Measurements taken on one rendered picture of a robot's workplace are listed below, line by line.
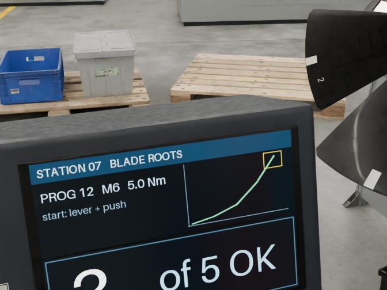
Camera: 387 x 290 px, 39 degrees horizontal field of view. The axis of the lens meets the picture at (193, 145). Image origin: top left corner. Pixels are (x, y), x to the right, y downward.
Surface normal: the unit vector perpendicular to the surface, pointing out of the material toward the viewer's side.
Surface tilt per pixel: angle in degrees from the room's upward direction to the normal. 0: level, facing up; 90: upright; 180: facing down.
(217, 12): 90
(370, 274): 0
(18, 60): 89
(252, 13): 90
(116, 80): 95
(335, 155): 53
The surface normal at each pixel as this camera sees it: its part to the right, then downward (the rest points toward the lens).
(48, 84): 0.19, 0.41
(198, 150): 0.29, 0.15
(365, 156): -0.40, -0.30
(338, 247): 0.00, -0.91
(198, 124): 0.23, -0.24
